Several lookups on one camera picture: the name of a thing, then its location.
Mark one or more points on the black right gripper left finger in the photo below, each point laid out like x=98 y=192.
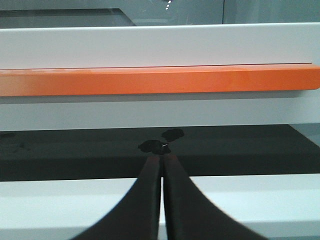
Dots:
x=136 y=216

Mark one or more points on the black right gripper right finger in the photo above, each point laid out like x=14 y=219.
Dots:
x=189 y=215

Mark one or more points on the orange sash handle bar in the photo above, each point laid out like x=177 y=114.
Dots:
x=159 y=80

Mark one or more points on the white fume hood sash frame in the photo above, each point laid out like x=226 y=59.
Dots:
x=159 y=46

